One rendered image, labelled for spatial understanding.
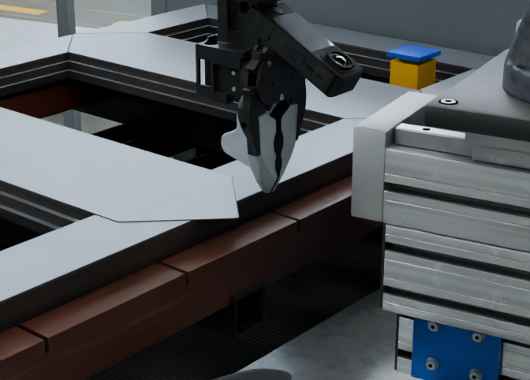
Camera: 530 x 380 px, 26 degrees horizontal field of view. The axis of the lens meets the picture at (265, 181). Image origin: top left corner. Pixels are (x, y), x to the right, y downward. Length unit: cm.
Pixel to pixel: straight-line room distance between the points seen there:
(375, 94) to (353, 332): 43
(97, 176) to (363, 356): 37
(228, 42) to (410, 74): 67
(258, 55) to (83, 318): 29
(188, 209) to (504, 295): 37
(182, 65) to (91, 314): 79
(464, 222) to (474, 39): 93
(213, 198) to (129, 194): 9
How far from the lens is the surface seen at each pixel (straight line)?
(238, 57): 110
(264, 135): 112
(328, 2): 211
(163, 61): 184
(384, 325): 137
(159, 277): 115
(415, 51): 177
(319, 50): 108
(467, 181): 103
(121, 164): 138
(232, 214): 122
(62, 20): 413
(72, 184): 132
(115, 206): 125
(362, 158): 106
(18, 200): 133
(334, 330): 136
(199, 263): 118
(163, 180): 132
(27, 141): 148
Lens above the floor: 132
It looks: 21 degrees down
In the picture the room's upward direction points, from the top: straight up
